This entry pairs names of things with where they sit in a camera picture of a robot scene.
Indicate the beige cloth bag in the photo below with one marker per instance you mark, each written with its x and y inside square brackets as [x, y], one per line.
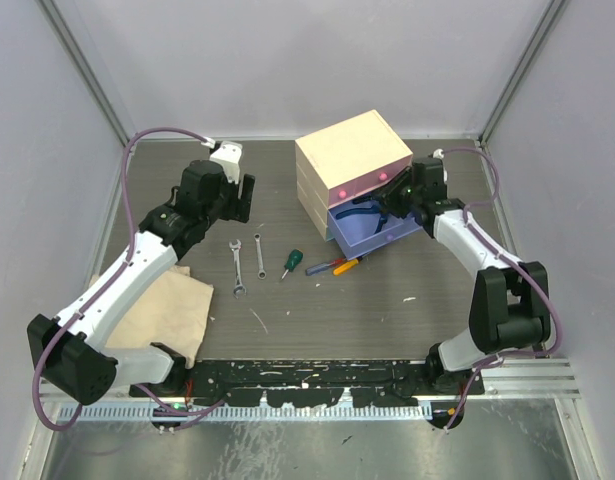
[147, 327]

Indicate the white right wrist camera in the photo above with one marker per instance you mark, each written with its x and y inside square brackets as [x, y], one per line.
[439, 155]

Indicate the wide purple drawer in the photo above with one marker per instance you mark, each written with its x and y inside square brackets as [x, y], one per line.
[355, 234]

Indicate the cream drawer cabinet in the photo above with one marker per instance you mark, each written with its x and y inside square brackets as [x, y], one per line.
[340, 153]

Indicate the blue handled pliers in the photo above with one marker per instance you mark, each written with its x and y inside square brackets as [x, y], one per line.
[382, 220]

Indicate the large pink drawer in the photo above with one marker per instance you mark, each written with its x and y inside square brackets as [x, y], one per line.
[380, 175]

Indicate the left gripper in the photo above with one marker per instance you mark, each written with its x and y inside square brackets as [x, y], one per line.
[238, 209]

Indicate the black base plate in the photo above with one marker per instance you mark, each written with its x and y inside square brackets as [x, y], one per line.
[311, 383]

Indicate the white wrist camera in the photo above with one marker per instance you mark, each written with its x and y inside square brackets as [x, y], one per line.
[228, 155]
[439, 155]

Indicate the slotted cable duct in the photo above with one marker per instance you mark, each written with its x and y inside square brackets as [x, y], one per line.
[139, 411]

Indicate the red blue handled screwdriver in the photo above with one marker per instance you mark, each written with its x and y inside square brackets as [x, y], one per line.
[313, 270]

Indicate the small pink drawer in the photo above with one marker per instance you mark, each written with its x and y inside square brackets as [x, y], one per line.
[342, 193]

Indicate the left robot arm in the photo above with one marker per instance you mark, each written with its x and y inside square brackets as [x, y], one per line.
[69, 350]

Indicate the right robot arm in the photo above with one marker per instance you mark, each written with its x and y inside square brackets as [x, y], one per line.
[508, 311]

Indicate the orange handled screwdriver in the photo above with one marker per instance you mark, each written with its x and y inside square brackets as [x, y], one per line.
[346, 266]

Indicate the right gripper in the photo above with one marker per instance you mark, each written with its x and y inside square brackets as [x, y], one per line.
[388, 196]

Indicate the green handled screwdriver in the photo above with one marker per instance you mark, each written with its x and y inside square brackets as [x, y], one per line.
[293, 260]

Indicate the silver ratchet combination wrench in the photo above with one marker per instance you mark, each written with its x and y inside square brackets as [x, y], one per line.
[260, 261]

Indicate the silver open end wrench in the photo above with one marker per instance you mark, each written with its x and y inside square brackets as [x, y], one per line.
[239, 288]

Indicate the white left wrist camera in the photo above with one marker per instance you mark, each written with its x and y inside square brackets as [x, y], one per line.
[228, 155]

